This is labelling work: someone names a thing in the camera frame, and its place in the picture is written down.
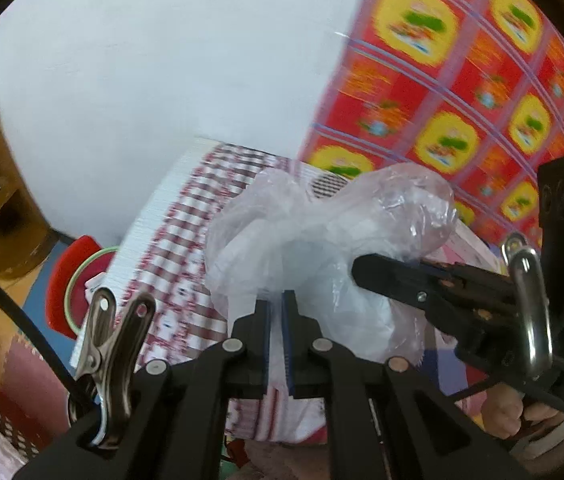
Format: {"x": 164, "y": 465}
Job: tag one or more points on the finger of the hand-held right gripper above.
{"x": 472, "y": 277}
{"x": 397, "y": 280}

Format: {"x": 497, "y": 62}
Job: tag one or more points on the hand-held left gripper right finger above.
{"x": 288, "y": 360}

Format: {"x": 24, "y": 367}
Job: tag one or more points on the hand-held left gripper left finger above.
{"x": 264, "y": 355}

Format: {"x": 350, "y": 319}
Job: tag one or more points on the white plastic bag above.
{"x": 312, "y": 240}

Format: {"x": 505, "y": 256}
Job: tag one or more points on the red bin with green rim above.
{"x": 62, "y": 280}

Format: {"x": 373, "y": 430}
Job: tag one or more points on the person's right forearm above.
{"x": 562, "y": 435}

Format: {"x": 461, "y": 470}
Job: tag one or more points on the person's right hand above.
{"x": 502, "y": 410}

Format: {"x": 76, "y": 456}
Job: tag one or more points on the steel spring clamp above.
{"x": 539, "y": 340}
{"x": 107, "y": 355}

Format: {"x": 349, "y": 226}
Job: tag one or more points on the heart patterned bed sheet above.
{"x": 187, "y": 210}

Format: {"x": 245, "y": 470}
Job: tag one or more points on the white mattress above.
{"x": 142, "y": 230}

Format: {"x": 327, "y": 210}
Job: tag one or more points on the wooden desk with shelves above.
{"x": 17, "y": 220}

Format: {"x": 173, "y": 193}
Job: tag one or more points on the red floral wall cloth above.
{"x": 437, "y": 85}

